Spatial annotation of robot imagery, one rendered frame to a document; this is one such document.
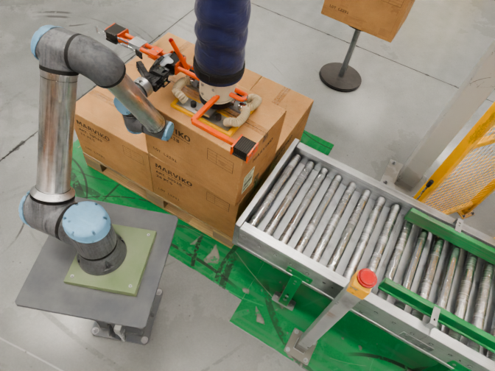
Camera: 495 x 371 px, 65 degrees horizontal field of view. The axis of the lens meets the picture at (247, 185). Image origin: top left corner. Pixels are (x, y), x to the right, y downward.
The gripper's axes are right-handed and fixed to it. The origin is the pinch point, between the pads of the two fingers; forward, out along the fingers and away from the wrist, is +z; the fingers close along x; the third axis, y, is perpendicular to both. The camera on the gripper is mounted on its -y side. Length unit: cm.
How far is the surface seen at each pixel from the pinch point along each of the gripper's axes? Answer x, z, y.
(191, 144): -23.0, -21.0, 27.4
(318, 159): -49, 30, 80
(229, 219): -73, -20, 53
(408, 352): -106, -21, 178
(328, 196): -52, 11, 96
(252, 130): -13, -5, 51
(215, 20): 38.2, -9.7, 30.7
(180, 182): -64, -20, 19
